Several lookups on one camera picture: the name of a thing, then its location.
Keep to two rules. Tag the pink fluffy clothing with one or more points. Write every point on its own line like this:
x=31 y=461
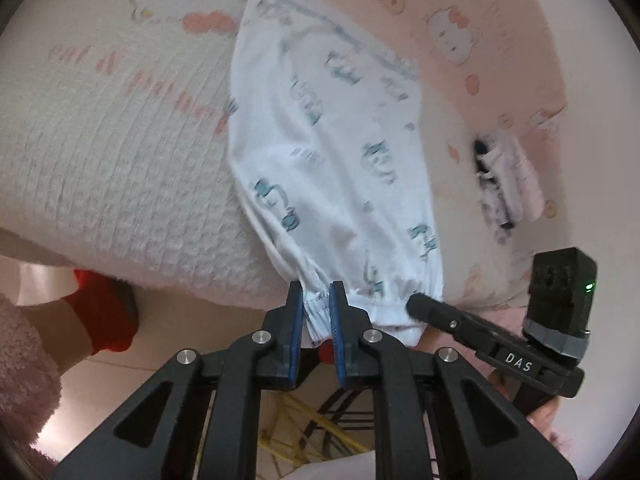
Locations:
x=25 y=375

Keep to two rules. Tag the pink cartoon printed blanket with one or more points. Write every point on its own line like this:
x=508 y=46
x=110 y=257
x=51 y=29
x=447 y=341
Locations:
x=125 y=160

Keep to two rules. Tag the person's right hand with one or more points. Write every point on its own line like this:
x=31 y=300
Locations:
x=545 y=412

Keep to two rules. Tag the red sock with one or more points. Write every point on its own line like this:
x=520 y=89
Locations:
x=326 y=351
x=107 y=310

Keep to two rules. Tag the person's right forearm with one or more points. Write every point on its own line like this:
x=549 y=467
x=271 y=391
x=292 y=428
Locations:
x=562 y=442

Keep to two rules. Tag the black metal frame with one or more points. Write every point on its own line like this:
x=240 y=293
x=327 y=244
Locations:
x=345 y=410

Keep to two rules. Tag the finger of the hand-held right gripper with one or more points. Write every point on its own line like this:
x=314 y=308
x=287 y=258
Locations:
x=440 y=315

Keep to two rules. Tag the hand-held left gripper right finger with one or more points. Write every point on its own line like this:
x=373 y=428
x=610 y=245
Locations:
x=336 y=335

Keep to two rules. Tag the white printed pants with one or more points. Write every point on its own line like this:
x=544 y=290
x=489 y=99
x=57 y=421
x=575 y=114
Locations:
x=330 y=160

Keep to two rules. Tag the folded black white pink clothes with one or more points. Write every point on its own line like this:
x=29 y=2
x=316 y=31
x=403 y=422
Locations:
x=510 y=180

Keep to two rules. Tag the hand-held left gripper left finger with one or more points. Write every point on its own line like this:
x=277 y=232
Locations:
x=296 y=330

